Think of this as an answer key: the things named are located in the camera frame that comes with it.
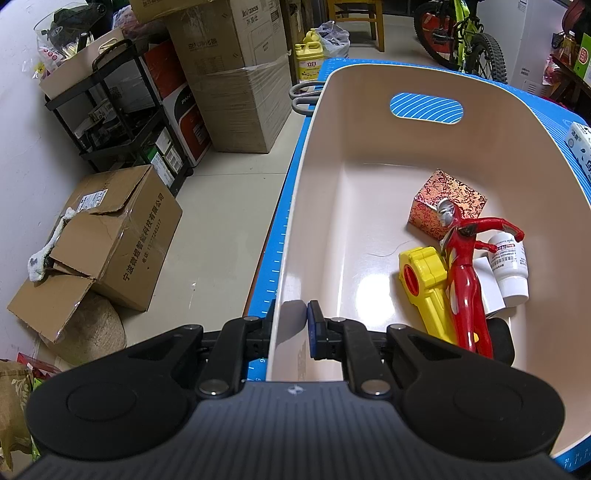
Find grey scissors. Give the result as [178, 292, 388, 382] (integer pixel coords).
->
[288, 80, 326, 116]

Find wooden chair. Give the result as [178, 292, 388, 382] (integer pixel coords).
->
[328, 0, 386, 52]

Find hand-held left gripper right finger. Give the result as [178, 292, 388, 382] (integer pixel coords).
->
[307, 300, 465, 400]

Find black oval device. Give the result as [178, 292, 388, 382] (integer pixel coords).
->
[487, 318, 515, 367]

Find clear plastic bag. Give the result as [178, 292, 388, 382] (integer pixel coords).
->
[318, 21, 352, 58]

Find blue silicone mat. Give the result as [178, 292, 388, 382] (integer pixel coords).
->
[247, 58, 591, 480]

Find printed cardboard box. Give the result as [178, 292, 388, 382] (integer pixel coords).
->
[129, 0, 213, 24]

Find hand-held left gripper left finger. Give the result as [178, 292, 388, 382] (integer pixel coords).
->
[124, 300, 278, 400]

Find white medicine bottle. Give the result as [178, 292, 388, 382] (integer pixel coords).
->
[487, 232, 529, 308]

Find white tissue pack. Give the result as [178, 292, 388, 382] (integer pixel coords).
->
[564, 122, 591, 183]

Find white appliance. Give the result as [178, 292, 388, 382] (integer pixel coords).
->
[475, 0, 578, 93]

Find white foam strip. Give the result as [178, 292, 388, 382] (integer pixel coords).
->
[28, 208, 77, 282]

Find black utility cart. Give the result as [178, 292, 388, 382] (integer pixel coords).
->
[45, 39, 195, 195]

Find red hero figure toy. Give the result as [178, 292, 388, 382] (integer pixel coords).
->
[436, 198, 526, 359]

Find red patterned box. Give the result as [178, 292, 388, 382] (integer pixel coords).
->
[407, 169, 488, 241]

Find shallow cardboard box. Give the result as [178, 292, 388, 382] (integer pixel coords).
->
[39, 28, 134, 100]

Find helmet with clear visor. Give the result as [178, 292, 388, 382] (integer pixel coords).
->
[34, 2, 121, 61]

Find cream plastic storage bin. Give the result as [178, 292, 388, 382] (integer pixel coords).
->
[265, 65, 591, 462]

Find red black appliance box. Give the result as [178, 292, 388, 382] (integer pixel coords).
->
[143, 39, 213, 167]

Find yellow plastic jug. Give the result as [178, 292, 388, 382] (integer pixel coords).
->
[295, 30, 326, 84]

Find woven straw pouf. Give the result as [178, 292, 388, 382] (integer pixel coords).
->
[39, 293, 127, 367]

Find plastic wrapped cardboard box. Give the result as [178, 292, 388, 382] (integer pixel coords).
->
[189, 53, 294, 154]

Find large brown cardboard box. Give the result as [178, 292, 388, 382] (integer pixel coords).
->
[166, 0, 282, 75]

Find yellow plastic toy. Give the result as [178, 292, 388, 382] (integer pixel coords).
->
[398, 246, 462, 344]

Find white charger plug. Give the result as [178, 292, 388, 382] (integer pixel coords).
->
[473, 256, 506, 317]

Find green black bicycle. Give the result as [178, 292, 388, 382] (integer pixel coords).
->
[413, 0, 509, 84]

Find patterned fabric bag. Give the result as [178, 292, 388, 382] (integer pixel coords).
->
[0, 360, 35, 462]

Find open cardboard box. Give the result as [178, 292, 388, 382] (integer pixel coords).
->
[7, 165, 184, 344]

